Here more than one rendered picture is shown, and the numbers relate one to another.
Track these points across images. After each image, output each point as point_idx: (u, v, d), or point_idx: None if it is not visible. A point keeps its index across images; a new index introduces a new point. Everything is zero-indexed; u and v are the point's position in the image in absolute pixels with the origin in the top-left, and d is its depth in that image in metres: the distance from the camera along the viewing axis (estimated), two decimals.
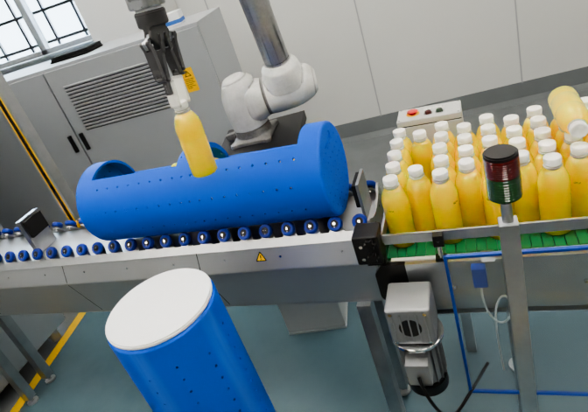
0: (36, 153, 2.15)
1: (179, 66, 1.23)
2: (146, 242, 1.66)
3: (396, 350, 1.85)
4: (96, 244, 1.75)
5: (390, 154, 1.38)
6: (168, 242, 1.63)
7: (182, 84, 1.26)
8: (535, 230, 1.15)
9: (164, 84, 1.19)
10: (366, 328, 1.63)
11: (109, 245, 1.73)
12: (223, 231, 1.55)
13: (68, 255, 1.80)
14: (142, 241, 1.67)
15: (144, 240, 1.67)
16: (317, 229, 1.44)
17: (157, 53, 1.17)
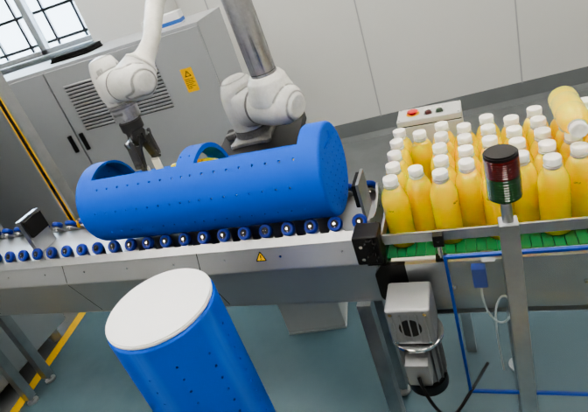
0: (36, 153, 2.15)
1: (156, 151, 1.71)
2: (146, 242, 1.66)
3: (396, 350, 1.85)
4: (96, 244, 1.75)
5: (390, 154, 1.38)
6: (168, 242, 1.63)
7: (159, 163, 1.74)
8: (535, 230, 1.15)
9: (143, 170, 1.65)
10: (366, 328, 1.63)
11: (109, 245, 1.73)
12: (223, 230, 1.55)
13: (68, 255, 1.80)
14: (142, 242, 1.67)
15: (144, 240, 1.67)
16: (317, 228, 1.44)
17: (136, 149, 1.64)
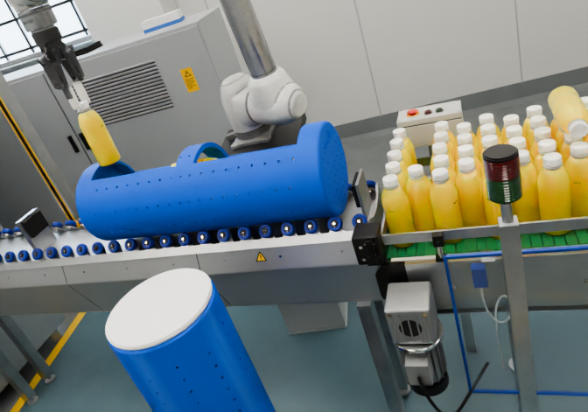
0: (36, 153, 2.15)
1: (78, 74, 1.47)
2: (146, 242, 1.66)
3: (396, 350, 1.85)
4: (96, 244, 1.75)
5: (390, 154, 1.38)
6: (168, 242, 1.63)
7: (83, 88, 1.50)
8: (535, 230, 1.15)
9: (64, 90, 1.43)
10: (366, 328, 1.63)
11: (109, 245, 1.73)
12: (223, 230, 1.55)
13: (68, 255, 1.80)
14: (142, 242, 1.67)
15: (144, 240, 1.67)
16: (317, 228, 1.44)
17: (54, 66, 1.41)
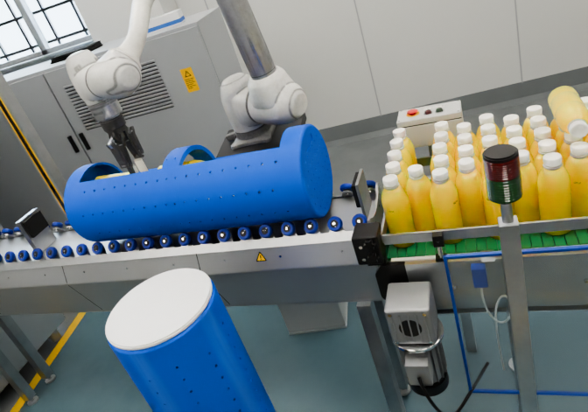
0: (36, 153, 2.15)
1: (139, 152, 1.64)
2: (145, 242, 1.66)
3: (396, 350, 1.85)
4: (96, 244, 1.75)
5: (390, 154, 1.38)
6: (162, 236, 1.64)
7: None
8: (535, 230, 1.15)
9: (129, 168, 1.60)
10: (366, 328, 1.63)
11: (113, 249, 1.72)
12: (219, 237, 1.56)
13: (68, 255, 1.80)
14: (149, 247, 1.66)
15: (146, 246, 1.66)
16: (307, 219, 1.45)
17: (120, 148, 1.57)
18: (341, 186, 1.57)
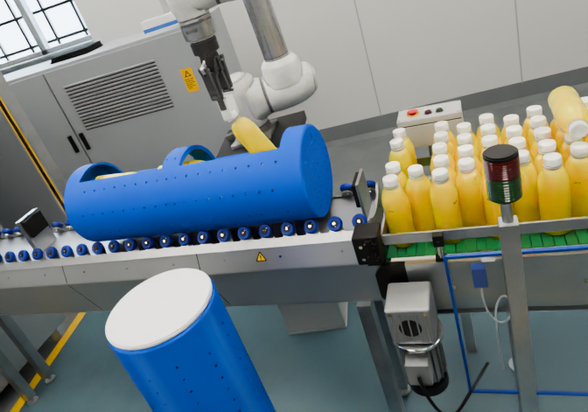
0: (36, 153, 2.15)
1: (228, 84, 1.42)
2: (145, 242, 1.66)
3: (396, 350, 1.85)
4: (96, 244, 1.75)
5: None
6: (162, 236, 1.64)
7: (231, 99, 1.45)
8: (535, 230, 1.15)
9: (219, 101, 1.38)
10: (366, 328, 1.63)
11: (113, 249, 1.72)
12: (219, 237, 1.56)
13: (68, 255, 1.80)
14: (149, 247, 1.66)
15: (146, 246, 1.66)
16: (307, 219, 1.45)
17: (211, 75, 1.35)
18: (341, 186, 1.57)
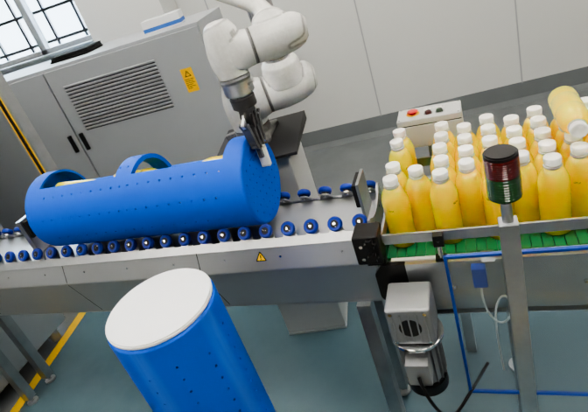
0: (36, 153, 2.15)
1: None
2: (145, 242, 1.66)
3: (396, 350, 1.85)
4: (93, 249, 1.75)
5: None
6: (161, 245, 1.64)
7: (261, 156, 1.49)
8: (535, 230, 1.15)
9: (262, 144, 1.51)
10: (366, 328, 1.63)
11: (114, 243, 1.72)
12: (225, 237, 1.55)
13: (69, 246, 1.81)
14: (148, 237, 1.66)
15: (149, 241, 1.66)
16: (303, 226, 1.46)
17: (255, 122, 1.48)
18: (341, 186, 1.57)
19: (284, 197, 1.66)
